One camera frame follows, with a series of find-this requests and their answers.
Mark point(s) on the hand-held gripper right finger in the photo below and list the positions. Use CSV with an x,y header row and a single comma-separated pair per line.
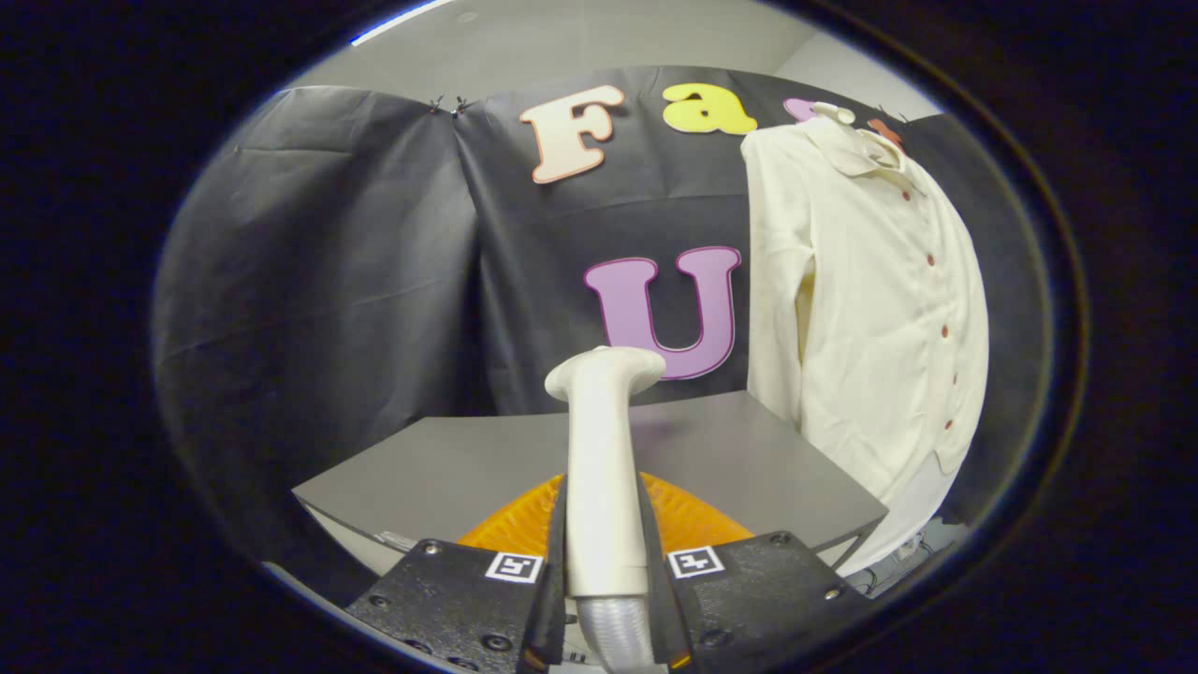
x,y
749,599

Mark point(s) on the white clothes hanger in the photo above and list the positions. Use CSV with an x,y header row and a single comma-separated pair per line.
x,y
833,110

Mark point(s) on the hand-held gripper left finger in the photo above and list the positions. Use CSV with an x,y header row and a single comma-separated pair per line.
x,y
459,604

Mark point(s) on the ceiling light panel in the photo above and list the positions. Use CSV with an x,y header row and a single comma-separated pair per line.
x,y
402,19

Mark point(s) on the cream button shirt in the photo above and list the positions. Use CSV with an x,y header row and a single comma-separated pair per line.
x,y
870,328

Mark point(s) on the grey cabinet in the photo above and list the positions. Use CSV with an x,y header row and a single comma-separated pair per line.
x,y
468,459

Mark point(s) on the white board behind shirt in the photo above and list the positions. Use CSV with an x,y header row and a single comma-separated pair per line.
x,y
913,515

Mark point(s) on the black backdrop cloth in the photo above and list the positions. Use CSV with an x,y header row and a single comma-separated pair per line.
x,y
328,281

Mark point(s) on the small black clip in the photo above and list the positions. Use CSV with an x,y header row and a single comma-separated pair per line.
x,y
449,105

